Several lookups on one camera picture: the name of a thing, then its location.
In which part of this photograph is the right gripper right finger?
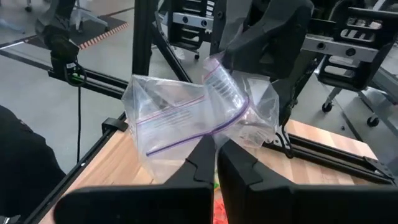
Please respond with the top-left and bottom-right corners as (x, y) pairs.
(217, 139), (398, 224)

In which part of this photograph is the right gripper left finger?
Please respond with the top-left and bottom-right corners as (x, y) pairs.
(53, 135), (217, 224)

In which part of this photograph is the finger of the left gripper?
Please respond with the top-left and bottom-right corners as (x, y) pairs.
(225, 0), (315, 80)
(224, 0), (254, 55)

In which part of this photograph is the clear zip bag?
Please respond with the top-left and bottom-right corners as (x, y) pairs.
(121, 55), (280, 185)

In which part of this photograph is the black wheeled equipment rack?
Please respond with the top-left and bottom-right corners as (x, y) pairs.
(158, 0), (219, 60)

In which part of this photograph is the person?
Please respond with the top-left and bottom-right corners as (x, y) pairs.
(0, 105), (67, 220)

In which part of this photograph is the black mat striped edge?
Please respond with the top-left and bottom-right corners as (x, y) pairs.
(74, 14), (130, 51)

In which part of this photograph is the grey office chair base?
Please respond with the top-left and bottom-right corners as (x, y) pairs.
(70, 0), (109, 32)

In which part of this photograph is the black mounted device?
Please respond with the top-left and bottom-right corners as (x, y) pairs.
(34, 15), (88, 88)

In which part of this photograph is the black aluminium table frame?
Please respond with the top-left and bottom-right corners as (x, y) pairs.
(0, 0), (397, 224)

